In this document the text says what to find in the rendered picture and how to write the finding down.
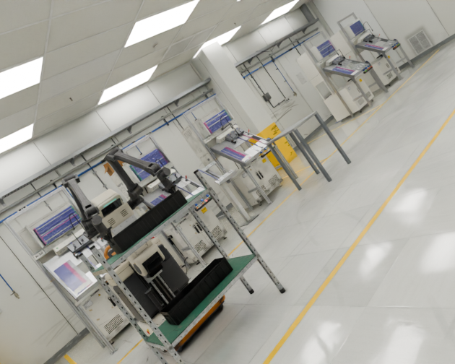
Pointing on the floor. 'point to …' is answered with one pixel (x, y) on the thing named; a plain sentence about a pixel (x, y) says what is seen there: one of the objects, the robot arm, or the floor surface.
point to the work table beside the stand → (306, 147)
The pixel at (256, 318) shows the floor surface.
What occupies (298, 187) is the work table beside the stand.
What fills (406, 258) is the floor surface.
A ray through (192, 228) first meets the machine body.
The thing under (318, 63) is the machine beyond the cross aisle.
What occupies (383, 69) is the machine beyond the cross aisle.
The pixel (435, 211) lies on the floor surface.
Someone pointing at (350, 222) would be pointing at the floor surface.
